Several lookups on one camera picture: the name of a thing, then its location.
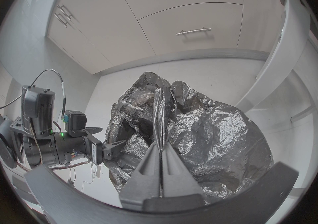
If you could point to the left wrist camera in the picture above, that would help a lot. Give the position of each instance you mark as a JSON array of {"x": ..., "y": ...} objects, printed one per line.
[{"x": 75, "y": 122}]

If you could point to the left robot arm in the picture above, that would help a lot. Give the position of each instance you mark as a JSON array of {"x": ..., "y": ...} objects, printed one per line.
[{"x": 37, "y": 108}]

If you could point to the beige cabinet with drawers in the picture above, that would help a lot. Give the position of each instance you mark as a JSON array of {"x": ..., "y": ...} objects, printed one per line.
[{"x": 149, "y": 19}]

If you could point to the white plug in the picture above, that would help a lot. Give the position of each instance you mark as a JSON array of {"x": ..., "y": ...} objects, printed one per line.
[{"x": 95, "y": 171}]

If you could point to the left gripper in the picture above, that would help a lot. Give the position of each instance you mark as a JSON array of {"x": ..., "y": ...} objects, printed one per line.
[{"x": 74, "y": 148}]

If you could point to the black plastic bag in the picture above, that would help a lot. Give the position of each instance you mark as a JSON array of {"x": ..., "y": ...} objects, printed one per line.
[{"x": 211, "y": 131}]

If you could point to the grey chair with white frame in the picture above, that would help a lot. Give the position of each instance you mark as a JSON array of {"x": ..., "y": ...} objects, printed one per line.
[{"x": 283, "y": 51}]

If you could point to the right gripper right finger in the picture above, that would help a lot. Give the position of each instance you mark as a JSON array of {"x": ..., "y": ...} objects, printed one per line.
[{"x": 178, "y": 180}]

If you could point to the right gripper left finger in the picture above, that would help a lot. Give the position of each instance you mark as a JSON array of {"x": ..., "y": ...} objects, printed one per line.
[{"x": 146, "y": 178}]

